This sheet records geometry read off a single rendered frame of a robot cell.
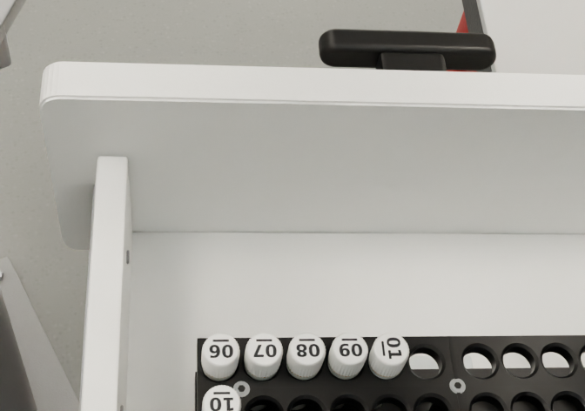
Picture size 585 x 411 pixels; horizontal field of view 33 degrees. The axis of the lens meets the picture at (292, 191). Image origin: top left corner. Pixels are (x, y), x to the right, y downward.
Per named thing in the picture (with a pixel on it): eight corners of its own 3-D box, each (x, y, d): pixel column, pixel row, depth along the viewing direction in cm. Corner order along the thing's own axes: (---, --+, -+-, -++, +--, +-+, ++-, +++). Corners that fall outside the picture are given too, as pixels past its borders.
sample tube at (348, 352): (312, 383, 36) (330, 330, 32) (346, 383, 36) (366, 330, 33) (315, 415, 36) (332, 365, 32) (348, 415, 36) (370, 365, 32)
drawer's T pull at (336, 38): (316, 47, 41) (319, 24, 40) (487, 52, 42) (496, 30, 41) (322, 115, 39) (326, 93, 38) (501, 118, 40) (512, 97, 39)
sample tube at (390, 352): (353, 416, 36) (375, 366, 32) (350, 385, 36) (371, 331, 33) (386, 415, 36) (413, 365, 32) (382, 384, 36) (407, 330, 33)
